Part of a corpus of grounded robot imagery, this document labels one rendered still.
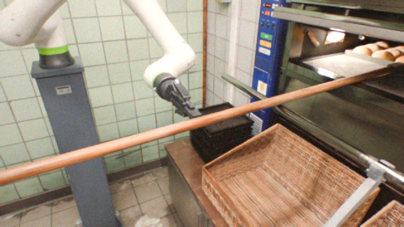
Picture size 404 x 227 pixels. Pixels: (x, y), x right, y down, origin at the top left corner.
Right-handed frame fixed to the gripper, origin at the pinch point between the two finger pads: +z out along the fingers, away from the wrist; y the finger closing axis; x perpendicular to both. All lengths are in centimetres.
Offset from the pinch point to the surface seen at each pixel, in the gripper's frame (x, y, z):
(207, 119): -1.8, -0.1, 6.1
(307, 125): -29.6, 2.9, 17.7
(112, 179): 22, 116, -120
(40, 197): 74, 113, -120
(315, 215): -55, 61, 12
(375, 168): -28.6, 2.9, 38.8
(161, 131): 12.1, -0.2, 6.5
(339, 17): -53, -24, 2
